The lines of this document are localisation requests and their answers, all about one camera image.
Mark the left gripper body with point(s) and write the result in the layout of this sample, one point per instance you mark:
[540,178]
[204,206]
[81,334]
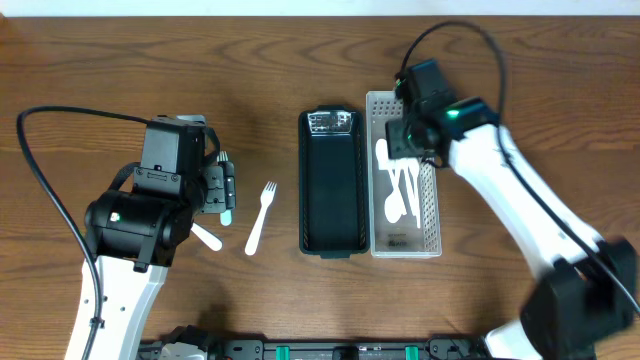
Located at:
[220,185]

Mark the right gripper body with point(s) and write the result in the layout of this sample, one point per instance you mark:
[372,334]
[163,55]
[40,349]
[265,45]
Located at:
[397,140]

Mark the light blue plastic fork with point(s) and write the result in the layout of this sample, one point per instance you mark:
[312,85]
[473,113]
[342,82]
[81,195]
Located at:
[226,218]

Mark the white plastic spoon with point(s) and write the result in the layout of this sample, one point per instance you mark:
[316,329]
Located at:
[416,195]
[411,180]
[382,157]
[394,207]

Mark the white plastic fork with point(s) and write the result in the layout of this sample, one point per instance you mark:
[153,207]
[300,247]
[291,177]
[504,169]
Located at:
[266,199]

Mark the clear white plastic basket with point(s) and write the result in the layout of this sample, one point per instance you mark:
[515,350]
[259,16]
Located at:
[417,233]

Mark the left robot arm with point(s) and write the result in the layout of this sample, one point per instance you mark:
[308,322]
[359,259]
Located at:
[135,238]

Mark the white fork under arm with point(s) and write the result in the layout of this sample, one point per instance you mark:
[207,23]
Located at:
[208,238]

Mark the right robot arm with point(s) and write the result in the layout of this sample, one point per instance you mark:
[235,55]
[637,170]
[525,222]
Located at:
[585,285]

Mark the dark green plastic basket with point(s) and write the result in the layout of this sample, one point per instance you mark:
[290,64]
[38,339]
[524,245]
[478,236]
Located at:
[333,189]

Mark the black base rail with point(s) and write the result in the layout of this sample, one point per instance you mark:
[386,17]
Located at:
[193,343]

